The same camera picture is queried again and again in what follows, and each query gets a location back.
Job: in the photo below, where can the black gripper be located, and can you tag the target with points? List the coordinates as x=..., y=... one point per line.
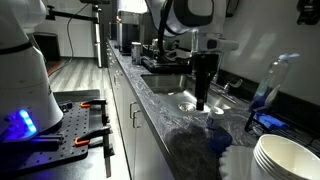
x=205, y=63

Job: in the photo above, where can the small white pill bottle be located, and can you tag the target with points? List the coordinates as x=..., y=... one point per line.
x=215, y=118

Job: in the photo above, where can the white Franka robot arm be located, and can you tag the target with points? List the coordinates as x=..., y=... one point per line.
x=23, y=73

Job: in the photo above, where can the black dish drying rack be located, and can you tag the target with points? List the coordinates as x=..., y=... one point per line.
x=166, y=65

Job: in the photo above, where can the stainless steel sink basin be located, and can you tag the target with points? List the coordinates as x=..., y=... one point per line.
x=173, y=85

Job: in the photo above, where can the clear dish soap bottle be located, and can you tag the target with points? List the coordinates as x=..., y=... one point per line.
x=270, y=85

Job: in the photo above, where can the blue sponge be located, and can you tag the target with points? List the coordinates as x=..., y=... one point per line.
x=271, y=120

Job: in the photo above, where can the metal canister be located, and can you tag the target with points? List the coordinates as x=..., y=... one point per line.
x=136, y=53

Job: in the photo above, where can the black coffee machine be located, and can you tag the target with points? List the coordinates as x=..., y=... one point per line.
x=128, y=33

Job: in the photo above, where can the orange black bar clamp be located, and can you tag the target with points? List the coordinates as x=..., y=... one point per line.
x=95, y=102
x=93, y=133

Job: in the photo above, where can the black robot table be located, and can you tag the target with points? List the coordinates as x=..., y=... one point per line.
x=86, y=95

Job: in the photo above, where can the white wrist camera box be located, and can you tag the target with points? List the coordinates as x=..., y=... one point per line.
x=220, y=43

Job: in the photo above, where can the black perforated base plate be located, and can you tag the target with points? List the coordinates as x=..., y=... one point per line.
x=73, y=126

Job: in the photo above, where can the black wall soap dispenser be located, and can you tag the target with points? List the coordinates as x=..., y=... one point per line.
x=308, y=11

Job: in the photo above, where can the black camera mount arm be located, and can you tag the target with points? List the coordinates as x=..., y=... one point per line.
x=71, y=15

